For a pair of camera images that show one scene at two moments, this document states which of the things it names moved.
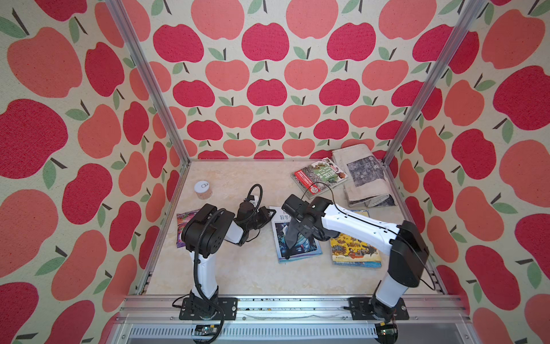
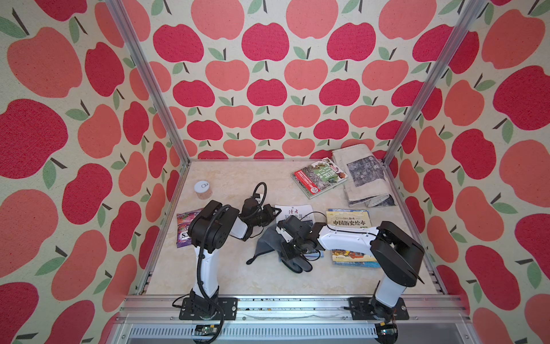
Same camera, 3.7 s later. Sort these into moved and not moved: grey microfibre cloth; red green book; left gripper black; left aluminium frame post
Moved: grey microfibre cloth
Not moved: red green book; left aluminium frame post; left gripper black
